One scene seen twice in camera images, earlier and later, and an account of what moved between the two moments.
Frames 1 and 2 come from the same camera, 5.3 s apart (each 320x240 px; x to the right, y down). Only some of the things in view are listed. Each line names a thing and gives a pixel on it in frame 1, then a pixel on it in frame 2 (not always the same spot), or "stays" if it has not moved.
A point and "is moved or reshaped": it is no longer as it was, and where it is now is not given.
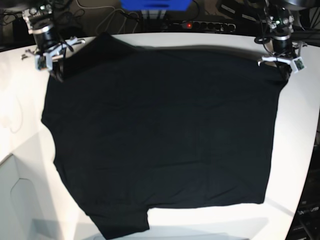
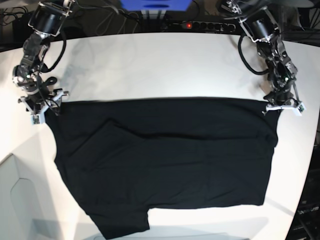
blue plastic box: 154,5 stays
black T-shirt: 135,127 is moved or reshaped
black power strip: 208,26 stays
